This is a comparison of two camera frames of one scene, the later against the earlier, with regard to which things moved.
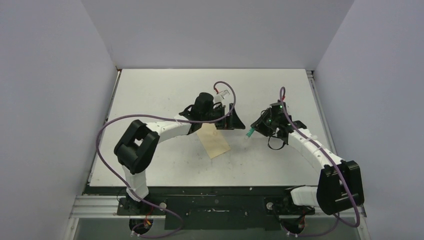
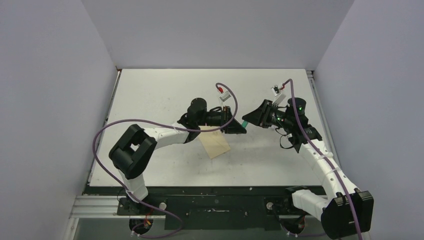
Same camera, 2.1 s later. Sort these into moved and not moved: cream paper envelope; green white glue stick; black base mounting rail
Moved: green white glue stick
Not moved: black base mounting rail; cream paper envelope
